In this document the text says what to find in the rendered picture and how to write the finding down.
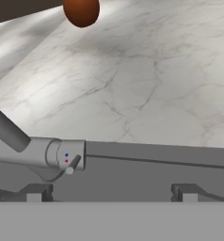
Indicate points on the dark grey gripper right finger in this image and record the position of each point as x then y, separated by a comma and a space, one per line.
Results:
186, 190

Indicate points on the grey metal sink faucet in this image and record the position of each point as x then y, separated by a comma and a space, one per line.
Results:
35, 152

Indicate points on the grey metal sink basin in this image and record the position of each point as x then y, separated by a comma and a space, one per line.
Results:
161, 166

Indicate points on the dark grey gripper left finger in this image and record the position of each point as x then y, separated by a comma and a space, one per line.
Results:
35, 190

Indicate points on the brown round egg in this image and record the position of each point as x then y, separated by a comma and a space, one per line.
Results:
81, 12

